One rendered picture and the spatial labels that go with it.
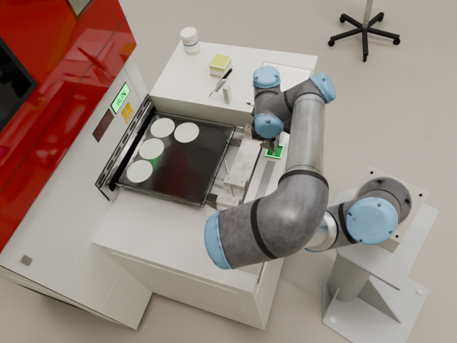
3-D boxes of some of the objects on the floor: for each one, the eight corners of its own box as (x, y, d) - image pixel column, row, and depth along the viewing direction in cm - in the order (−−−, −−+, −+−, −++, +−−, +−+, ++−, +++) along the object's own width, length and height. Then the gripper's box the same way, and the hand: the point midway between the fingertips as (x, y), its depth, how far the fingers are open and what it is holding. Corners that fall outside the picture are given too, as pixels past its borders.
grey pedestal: (428, 290, 188) (510, 225, 119) (392, 369, 172) (462, 348, 103) (336, 239, 209) (361, 158, 140) (296, 305, 193) (302, 252, 124)
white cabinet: (156, 297, 205) (91, 243, 137) (215, 157, 250) (188, 64, 182) (268, 335, 187) (257, 295, 119) (309, 177, 232) (319, 82, 164)
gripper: (256, 97, 116) (260, 137, 134) (248, 119, 112) (254, 158, 130) (283, 101, 114) (283, 142, 131) (275, 124, 109) (277, 162, 127)
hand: (276, 150), depth 129 cm, fingers closed
